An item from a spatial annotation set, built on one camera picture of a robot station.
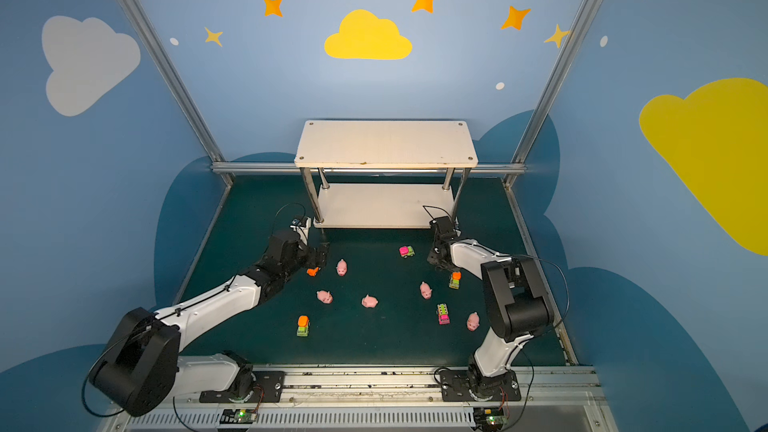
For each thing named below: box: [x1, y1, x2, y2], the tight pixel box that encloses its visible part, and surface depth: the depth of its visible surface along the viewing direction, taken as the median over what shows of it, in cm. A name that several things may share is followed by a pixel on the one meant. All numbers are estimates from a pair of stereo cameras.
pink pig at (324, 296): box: [316, 290, 333, 304], surface depth 90 cm
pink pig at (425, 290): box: [420, 281, 433, 300], surface depth 92 cm
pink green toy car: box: [399, 246, 415, 258], surface depth 100 cm
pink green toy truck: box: [436, 303, 450, 325], surface depth 86 cm
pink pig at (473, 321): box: [466, 311, 480, 332], surface depth 86 cm
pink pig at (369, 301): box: [361, 294, 379, 308], surface depth 90 cm
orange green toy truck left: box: [297, 315, 310, 337], surface depth 84 cm
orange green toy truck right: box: [449, 271, 462, 290], surface depth 93 cm
